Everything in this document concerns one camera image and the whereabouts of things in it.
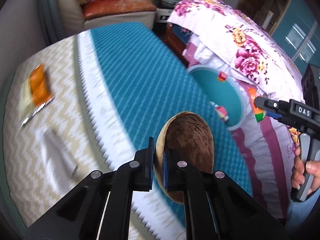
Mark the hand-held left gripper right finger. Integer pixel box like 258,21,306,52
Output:
162,151,288,240

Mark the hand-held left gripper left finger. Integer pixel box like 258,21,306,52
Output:
25,137,154,240

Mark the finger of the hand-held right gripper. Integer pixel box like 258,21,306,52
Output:
254,97,292,120

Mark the orange green packet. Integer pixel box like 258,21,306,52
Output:
248,88,267,123

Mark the brown wooden bowl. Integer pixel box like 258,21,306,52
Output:
155,111,215,203

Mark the teal plastic bin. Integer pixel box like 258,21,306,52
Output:
187,66,247,130

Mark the person's right hand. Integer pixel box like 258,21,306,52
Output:
290,146,320,195

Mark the teal framed window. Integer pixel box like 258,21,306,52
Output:
271,0,320,63

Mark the floral pink blanket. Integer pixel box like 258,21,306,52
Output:
167,0,308,218

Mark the person's blue jeans leg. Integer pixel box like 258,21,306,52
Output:
285,192,320,228

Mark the wooden shelf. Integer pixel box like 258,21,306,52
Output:
237,0,295,30

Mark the orange snack packet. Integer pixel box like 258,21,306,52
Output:
19,64,55,130

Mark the orange seat cushion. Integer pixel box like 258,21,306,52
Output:
82,0,157,20

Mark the cream leather sofa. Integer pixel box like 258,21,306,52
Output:
55,0,157,30

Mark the wooden bed frame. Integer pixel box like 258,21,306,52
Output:
165,25,188,58

